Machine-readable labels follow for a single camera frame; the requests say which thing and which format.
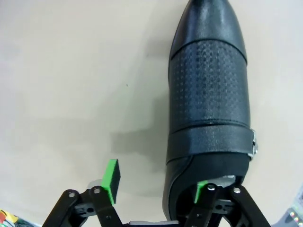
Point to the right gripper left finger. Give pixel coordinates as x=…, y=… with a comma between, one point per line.
x=111, y=184

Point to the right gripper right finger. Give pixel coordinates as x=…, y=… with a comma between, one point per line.
x=206, y=208

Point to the black leather shoe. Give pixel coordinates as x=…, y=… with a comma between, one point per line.
x=208, y=94

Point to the grey device with lights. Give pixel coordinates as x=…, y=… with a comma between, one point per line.
x=293, y=208

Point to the multicoloured object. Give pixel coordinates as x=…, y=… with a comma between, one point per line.
x=7, y=218

